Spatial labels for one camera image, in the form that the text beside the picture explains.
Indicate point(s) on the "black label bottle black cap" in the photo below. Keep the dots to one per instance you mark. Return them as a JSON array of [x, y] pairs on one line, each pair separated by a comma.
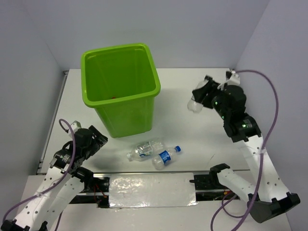
[[197, 107]]

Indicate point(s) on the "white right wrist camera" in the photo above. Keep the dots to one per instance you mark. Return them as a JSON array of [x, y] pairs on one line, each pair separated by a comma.
[[232, 78]]

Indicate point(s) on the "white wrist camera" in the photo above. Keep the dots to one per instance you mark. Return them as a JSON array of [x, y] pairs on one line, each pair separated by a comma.
[[232, 78], [73, 128]]

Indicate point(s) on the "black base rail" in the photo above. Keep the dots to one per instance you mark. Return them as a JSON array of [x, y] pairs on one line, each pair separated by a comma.
[[98, 193]]

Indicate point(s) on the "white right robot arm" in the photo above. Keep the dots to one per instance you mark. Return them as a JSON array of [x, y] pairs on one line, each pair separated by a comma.
[[269, 197]]

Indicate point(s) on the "silver foil sheet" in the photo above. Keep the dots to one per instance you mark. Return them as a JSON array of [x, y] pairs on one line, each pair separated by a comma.
[[151, 190]]

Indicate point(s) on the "green plastic bin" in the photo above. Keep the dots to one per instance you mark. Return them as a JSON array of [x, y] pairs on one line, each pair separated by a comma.
[[128, 73]]

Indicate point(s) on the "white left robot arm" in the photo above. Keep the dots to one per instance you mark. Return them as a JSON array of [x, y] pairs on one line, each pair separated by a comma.
[[64, 180]]

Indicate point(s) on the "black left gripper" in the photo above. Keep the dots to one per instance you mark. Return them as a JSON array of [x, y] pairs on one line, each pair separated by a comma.
[[98, 141]]

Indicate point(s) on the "blue label bottle blue cap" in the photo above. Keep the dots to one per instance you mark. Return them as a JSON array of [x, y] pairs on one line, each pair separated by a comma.
[[166, 157]]

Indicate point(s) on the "green label clear bottle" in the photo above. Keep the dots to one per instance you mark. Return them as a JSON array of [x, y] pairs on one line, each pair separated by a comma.
[[146, 149]]

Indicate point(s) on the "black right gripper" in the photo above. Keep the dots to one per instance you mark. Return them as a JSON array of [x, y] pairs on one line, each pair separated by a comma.
[[211, 84]]

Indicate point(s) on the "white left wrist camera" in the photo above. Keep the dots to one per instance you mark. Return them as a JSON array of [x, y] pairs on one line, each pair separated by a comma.
[[73, 128]]

